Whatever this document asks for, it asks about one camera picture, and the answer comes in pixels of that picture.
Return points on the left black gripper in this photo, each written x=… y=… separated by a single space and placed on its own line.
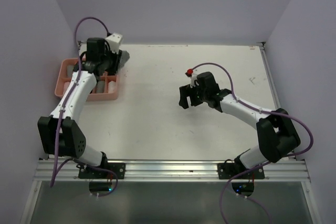
x=116 y=58

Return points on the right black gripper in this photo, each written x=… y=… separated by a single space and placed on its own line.
x=185 y=91

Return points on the grey striped underwear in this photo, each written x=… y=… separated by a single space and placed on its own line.
x=122 y=58

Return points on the plain grey underwear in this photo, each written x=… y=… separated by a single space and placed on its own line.
x=69 y=70

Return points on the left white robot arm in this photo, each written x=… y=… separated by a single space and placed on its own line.
x=59 y=132

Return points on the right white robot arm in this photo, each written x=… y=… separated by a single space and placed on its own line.
x=276 y=134

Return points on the white rolled cloth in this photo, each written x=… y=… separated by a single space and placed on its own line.
x=112 y=87

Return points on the pink divided storage tray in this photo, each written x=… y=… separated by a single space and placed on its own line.
x=93 y=96

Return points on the grey rolled cloth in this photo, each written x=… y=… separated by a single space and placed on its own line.
x=100 y=87

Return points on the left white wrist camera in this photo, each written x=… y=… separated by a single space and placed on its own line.
x=114 y=41

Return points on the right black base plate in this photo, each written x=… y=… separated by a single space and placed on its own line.
x=230 y=168

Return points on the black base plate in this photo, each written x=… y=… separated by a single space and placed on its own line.
x=230 y=168
x=104 y=171

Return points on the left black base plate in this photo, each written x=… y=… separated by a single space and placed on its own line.
x=104 y=171

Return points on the aluminium mounting rail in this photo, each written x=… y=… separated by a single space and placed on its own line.
x=176 y=171

